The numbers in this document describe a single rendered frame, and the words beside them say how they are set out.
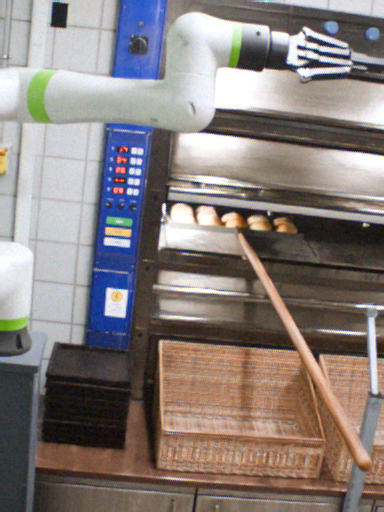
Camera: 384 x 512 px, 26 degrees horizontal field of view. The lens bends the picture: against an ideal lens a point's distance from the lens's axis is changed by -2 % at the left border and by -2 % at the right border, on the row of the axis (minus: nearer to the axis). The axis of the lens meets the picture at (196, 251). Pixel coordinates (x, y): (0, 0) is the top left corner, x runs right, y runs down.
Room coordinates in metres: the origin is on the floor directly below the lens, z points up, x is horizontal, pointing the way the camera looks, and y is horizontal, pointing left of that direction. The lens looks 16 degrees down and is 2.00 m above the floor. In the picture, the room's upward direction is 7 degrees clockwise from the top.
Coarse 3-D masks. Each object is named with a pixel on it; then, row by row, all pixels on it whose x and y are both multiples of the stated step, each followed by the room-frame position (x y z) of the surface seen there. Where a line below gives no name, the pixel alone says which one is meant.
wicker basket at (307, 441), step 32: (160, 352) 2.76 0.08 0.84; (192, 352) 2.83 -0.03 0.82; (224, 352) 2.85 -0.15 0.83; (256, 352) 2.86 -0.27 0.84; (288, 352) 2.88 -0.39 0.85; (160, 384) 2.59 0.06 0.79; (192, 384) 2.80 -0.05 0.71; (224, 384) 2.82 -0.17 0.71; (256, 384) 2.83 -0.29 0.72; (288, 384) 2.85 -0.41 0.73; (160, 416) 2.43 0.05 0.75; (192, 416) 2.77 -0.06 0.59; (224, 416) 2.79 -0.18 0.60; (256, 416) 2.80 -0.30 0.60; (288, 416) 2.82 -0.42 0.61; (320, 416) 2.55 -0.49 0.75; (160, 448) 2.36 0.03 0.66; (192, 448) 2.38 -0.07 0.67; (224, 448) 2.39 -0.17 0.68; (256, 448) 2.40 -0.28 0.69; (288, 448) 2.42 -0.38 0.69; (320, 448) 2.44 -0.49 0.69
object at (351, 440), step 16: (240, 240) 3.08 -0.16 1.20; (256, 256) 2.84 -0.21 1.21; (256, 272) 2.71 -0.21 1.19; (272, 288) 2.50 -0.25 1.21; (288, 320) 2.23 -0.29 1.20; (304, 352) 2.01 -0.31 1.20; (320, 384) 1.82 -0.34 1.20; (336, 400) 1.73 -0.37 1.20; (336, 416) 1.66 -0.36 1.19; (352, 432) 1.58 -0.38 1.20; (352, 448) 1.52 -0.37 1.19; (368, 464) 1.46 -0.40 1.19
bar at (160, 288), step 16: (160, 288) 2.49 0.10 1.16; (176, 288) 2.50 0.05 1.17; (192, 288) 2.50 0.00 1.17; (208, 288) 2.52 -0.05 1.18; (288, 304) 2.53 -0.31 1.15; (304, 304) 2.53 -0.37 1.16; (320, 304) 2.54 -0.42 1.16; (336, 304) 2.54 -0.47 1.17; (352, 304) 2.55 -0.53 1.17; (368, 304) 2.57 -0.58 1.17; (368, 320) 2.54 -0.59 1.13; (368, 336) 2.50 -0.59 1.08; (368, 352) 2.47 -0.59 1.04; (368, 400) 2.34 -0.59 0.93; (368, 416) 2.33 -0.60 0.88; (368, 432) 2.33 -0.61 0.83; (368, 448) 2.33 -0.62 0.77; (352, 480) 2.33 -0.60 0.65; (352, 496) 2.33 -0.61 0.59
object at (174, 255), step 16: (160, 256) 2.86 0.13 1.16; (176, 256) 2.87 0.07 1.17; (192, 256) 2.87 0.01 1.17; (208, 256) 2.88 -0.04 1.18; (224, 256) 2.90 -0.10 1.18; (240, 256) 2.92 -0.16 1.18; (272, 272) 2.90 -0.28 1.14; (288, 272) 2.90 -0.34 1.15; (304, 272) 2.91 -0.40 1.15; (320, 272) 2.92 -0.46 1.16; (336, 272) 2.92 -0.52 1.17; (352, 272) 2.93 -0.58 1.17; (368, 272) 2.93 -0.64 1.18
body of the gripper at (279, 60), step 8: (272, 32) 1.64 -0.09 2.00; (272, 40) 1.62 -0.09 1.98; (280, 40) 1.62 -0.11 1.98; (288, 40) 1.63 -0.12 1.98; (296, 40) 1.66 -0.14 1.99; (304, 40) 1.67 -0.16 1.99; (272, 48) 1.61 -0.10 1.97; (280, 48) 1.61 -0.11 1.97; (288, 48) 1.62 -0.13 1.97; (296, 48) 1.65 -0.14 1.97; (272, 56) 1.61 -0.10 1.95; (280, 56) 1.62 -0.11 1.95; (288, 56) 1.63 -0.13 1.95; (296, 56) 1.64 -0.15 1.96; (272, 64) 1.62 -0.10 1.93; (280, 64) 1.62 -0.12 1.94; (288, 64) 1.62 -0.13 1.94; (296, 64) 1.62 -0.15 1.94; (304, 64) 1.63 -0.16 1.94; (296, 72) 1.63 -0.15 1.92
